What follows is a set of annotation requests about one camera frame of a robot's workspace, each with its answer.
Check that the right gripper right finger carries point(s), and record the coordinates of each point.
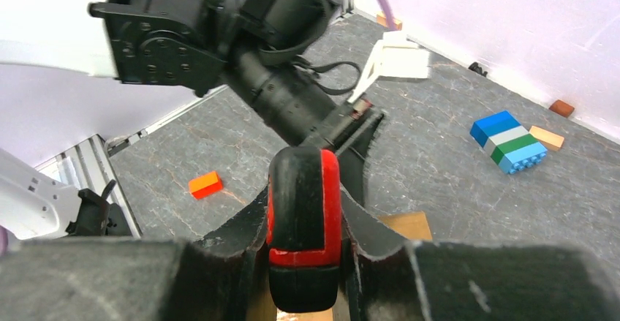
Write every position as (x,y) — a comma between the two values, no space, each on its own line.
(512,281)

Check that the brown cardboard express box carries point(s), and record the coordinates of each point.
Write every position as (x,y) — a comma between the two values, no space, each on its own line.
(366,271)

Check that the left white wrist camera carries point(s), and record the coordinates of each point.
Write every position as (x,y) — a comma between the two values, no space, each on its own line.
(393,56)

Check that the small brown block at wall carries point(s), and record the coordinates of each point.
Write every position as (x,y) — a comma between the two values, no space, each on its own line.
(562,108)

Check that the small red block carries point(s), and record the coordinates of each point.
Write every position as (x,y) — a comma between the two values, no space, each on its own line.
(205,185)

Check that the small black item at wall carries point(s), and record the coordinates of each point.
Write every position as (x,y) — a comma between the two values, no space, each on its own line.
(475,67)

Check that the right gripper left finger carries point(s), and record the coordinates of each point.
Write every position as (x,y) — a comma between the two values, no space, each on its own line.
(220,277)

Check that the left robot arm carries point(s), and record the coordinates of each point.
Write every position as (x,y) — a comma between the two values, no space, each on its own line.
(254,46)

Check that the blue green block stack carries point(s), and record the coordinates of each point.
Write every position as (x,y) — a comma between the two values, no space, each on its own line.
(508,143)

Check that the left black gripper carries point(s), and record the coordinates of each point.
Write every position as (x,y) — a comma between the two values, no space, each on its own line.
(300,113)

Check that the tan wooden block on stack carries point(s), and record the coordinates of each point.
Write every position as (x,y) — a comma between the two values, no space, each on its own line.
(549,139)

